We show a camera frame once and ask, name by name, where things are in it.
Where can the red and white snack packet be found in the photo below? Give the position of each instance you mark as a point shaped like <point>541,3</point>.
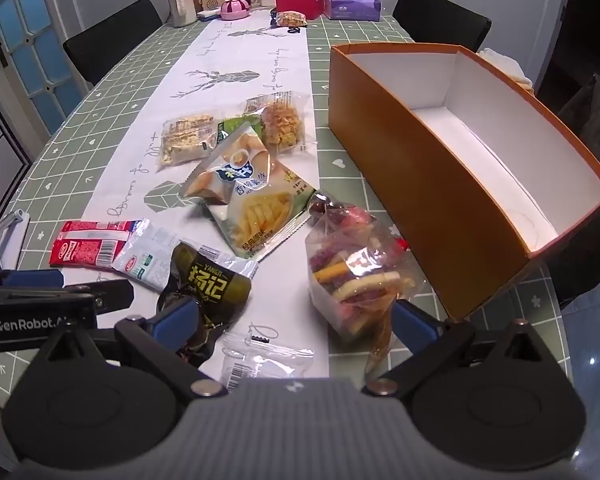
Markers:
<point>87,247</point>

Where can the pink round lidded pot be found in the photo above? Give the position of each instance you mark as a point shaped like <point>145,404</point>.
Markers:
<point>235,10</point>

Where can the clear bag of colourful snacks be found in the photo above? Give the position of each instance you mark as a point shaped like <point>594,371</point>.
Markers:
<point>350,270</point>

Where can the small white and blue object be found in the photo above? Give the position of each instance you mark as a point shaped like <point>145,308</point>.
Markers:
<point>207,16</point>

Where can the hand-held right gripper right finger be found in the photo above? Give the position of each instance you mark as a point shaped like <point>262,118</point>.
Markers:
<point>415,325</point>

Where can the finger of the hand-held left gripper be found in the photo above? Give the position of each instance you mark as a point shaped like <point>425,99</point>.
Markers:
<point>30,278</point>
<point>112,297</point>

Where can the clear packet with barcode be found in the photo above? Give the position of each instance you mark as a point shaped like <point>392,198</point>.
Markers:
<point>260,360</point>

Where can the orange cardboard box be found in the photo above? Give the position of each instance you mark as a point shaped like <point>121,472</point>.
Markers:
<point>405,170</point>

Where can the dark jacket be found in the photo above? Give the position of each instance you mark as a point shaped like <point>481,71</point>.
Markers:
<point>590,160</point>

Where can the small clear bag of nuts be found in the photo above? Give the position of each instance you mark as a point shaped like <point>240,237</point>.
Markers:
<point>291,19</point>

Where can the clear packet of dark red balls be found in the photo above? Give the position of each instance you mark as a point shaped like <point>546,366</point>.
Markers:
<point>320,205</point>

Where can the black chair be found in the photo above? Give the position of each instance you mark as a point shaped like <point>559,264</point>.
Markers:
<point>110,40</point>
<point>440,15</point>

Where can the white snack packet green label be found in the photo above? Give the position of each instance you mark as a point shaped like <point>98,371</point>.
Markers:
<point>145,260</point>

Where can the clear packet of white puffs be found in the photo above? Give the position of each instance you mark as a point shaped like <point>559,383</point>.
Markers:
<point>185,137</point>

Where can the silver metal stand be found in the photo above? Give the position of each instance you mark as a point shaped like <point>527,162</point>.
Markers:
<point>17,240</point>

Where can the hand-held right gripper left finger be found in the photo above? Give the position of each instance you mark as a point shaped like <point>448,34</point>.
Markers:
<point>177,320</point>

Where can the white printed table runner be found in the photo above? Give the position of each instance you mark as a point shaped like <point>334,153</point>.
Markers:
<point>240,60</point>

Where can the purple tissue box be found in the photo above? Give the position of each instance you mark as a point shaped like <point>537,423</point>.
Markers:
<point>352,7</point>

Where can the white folded towel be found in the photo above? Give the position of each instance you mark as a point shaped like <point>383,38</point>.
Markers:
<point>505,67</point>

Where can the clear packet with green label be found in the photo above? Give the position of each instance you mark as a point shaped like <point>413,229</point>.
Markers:
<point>230,126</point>

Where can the grey cabinet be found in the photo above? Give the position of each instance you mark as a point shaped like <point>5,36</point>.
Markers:
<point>0,150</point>

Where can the green and white fries packet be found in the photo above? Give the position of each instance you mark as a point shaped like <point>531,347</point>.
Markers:
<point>250,200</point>

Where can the cream slotted radio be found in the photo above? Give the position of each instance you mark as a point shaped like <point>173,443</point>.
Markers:
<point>212,2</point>

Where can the clear packet of golden crackers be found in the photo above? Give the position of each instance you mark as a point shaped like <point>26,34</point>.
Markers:
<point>280,120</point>

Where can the door with blue glass panes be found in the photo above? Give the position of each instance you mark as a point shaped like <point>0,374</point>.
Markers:
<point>30,20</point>

